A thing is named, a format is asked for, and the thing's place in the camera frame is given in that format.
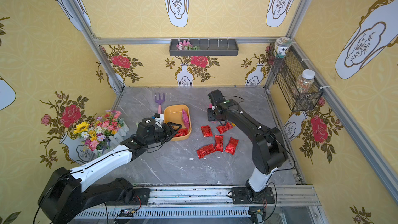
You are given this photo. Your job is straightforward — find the red tea bag front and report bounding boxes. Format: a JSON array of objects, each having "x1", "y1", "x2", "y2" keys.
[{"x1": 174, "y1": 128, "x2": 189, "y2": 138}]

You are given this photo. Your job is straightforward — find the magenta tea bag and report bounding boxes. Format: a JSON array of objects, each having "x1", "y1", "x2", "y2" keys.
[{"x1": 182, "y1": 109, "x2": 190, "y2": 130}]

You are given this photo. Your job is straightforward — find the small red tea bag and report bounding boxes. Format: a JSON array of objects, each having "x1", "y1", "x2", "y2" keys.
[{"x1": 217, "y1": 122, "x2": 233, "y2": 134}]

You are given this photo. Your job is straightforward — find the red tea bag back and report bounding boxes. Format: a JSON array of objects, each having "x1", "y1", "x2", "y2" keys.
[{"x1": 201, "y1": 125, "x2": 213, "y2": 138}]

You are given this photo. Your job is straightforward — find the long red tea bag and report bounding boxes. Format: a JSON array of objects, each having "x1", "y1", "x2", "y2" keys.
[{"x1": 197, "y1": 144, "x2": 216, "y2": 159}]

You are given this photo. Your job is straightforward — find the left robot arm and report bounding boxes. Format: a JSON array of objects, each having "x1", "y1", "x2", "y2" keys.
[{"x1": 38, "y1": 118, "x2": 182, "y2": 224}]

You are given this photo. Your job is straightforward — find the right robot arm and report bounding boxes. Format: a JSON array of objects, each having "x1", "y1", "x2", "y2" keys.
[{"x1": 208, "y1": 90, "x2": 289, "y2": 195}]

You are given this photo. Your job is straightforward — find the yellow plastic storage box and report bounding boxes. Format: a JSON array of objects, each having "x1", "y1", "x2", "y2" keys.
[{"x1": 163, "y1": 104, "x2": 192, "y2": 142}]

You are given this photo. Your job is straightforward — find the purple toy garden fork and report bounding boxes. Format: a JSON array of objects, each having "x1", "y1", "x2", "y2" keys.
[{"x1": 154, "y1": 93, "x2": 165, "y2": 114}]

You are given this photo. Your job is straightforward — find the artificial flower bouquet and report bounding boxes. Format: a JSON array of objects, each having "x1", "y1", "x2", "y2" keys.
[{"x1": 73, "y1": 110, "x2": 122, "y2": 163}]

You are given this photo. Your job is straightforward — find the pink flowers in tray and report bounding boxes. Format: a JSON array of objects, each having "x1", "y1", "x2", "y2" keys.
[{"x1": 176, "y1": 40, "x2": 199, "y2": 51}]

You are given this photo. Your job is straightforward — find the green label clear jar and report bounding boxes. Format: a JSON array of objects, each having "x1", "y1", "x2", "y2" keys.
[{"x1": 274, "y1": 37, "x2": 292, "y2": 58}]

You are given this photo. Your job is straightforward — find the sprinkles glass jar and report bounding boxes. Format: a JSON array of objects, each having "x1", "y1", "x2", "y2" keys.
[{"x1": 294, "y1": 69, "x2": 316, "y2": 95}]

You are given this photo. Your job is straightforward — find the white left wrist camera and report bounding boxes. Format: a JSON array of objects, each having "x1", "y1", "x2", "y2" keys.
[{"x1": 153, "y1": 114, "x2": 164, "y2": 125}]

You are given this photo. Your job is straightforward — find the dark grey wall tray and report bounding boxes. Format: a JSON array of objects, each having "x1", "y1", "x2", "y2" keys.
[{"x1": 169, "y1": 38, "x2": 239, "y2": 57}]

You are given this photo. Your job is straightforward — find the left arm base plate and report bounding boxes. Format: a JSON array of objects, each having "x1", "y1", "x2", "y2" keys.
[{"x1": 122, "y1": 188, "x2": 150, "y2": 206}]

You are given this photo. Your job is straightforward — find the black wire mesh shelf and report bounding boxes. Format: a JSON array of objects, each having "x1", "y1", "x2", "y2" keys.
[{"x1": 267, "y1": 43, "x2": 323, "y2": 112}]

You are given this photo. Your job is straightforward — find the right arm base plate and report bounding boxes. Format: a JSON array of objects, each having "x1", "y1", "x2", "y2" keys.
[{"x1": 227, "y1": 187, "x2": 275, "y2": 204}]

